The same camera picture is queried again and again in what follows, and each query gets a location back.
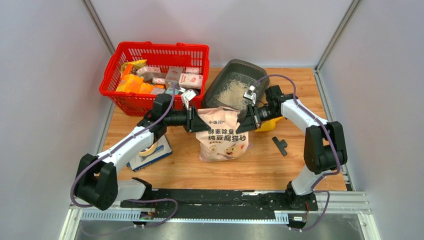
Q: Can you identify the grey sponge pack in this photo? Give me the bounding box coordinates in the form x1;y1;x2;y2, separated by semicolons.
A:
165;66;184;89

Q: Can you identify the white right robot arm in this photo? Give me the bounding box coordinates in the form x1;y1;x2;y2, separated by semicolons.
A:
236;85;348;210

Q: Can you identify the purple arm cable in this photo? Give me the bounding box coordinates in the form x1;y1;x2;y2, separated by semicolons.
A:
253;74;342;232
70;82;180;229

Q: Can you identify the pink white sponge pack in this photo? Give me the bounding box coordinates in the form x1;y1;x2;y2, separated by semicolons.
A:
185;67;201;75

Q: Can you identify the yellow plastic scoop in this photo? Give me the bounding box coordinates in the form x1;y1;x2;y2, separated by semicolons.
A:
255;116;284;133

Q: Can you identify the light blue box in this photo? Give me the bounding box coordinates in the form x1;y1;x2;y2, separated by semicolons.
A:
165;87;180;95

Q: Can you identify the dark grey litter tray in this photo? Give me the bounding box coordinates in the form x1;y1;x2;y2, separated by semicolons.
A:
201;59;267;115

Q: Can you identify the white Kamenoko sponge pack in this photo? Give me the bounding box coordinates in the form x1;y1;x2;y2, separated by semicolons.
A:
178;73;203;89

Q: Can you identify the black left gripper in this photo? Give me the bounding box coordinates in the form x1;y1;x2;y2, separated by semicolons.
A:
164;104;211;133

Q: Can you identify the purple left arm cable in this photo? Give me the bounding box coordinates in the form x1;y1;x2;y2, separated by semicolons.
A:
70;82;180;229

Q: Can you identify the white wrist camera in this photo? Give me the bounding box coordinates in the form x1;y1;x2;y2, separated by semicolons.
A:
180;89;197;111
243;85;256;104

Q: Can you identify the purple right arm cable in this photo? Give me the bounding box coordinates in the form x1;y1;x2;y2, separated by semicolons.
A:
253;74;342;232

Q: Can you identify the yellow snack packet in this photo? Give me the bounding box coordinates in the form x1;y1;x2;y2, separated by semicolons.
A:
120;59;147;76

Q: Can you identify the black bag clip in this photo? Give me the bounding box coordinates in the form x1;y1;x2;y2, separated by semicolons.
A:
272;136;288;157

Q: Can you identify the orange box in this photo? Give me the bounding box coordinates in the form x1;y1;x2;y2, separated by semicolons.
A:
115;74;144;93

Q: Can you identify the red plastic shopping basket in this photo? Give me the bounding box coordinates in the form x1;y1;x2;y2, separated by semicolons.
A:
99;41;210;117

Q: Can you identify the masking tape roll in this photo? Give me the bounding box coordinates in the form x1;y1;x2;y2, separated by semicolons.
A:
138;142;158;157

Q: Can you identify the white litter granules pile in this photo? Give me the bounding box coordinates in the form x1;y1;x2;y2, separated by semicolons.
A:
215;79;250;111

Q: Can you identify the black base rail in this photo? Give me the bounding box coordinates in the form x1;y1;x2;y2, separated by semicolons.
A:
120;188;318;220

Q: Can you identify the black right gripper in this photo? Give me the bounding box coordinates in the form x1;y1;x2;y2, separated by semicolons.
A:
236;103;281;134

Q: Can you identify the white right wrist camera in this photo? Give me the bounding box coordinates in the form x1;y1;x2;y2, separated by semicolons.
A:
243;85;256;104

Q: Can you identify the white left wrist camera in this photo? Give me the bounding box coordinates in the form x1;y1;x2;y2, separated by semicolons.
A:
180;89;197;111

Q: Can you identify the blue white box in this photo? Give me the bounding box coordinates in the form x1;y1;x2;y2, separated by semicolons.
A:
126;135;173;172

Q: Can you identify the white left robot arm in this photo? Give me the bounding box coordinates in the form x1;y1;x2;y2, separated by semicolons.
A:
70;93;211;211

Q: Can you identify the pink cat litter bag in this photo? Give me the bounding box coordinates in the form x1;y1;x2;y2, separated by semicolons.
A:
195;106;249;162

